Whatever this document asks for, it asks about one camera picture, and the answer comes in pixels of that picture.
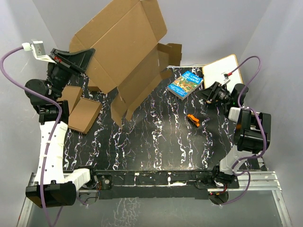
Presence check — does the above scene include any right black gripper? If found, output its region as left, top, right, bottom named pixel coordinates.
left=195, top=81, right=232, bottom=104

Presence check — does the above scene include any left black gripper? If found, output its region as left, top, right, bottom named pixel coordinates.
left=46, top=47, right=94, bottom=102

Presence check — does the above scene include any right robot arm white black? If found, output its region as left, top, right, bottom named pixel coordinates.
left=201, top=82, right=271, bottom=188

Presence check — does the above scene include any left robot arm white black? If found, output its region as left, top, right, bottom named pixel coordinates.
left=25, top=48, right=98, bottom=208

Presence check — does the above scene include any folded brown cardboard box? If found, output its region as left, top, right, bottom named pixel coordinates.
left=68, top=98, right=102, bottom=134

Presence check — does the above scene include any blue Treehouse book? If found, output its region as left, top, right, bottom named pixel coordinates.
left=167, top=71, right=203, bottom=100

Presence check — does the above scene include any orange toy car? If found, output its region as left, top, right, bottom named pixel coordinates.
left=187, top=114, right=200, bottom=127

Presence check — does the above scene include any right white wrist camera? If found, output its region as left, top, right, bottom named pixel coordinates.
left=223, top=72, right=232, bottom=85

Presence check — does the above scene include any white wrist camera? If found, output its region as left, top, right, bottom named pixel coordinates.
left=223, top=72, right=232, bottom=85
left=22, top=41, right=54, bottom=63

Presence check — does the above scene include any white board yellow frame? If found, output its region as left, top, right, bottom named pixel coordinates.
left=202, top=54, right=243, bottom=92

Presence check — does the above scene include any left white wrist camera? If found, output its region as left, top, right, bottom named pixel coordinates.
left=22, top=41, right=54, bottom=63

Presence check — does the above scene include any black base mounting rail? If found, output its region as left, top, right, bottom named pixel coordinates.
left=80, top=170, right=239, bottom=200

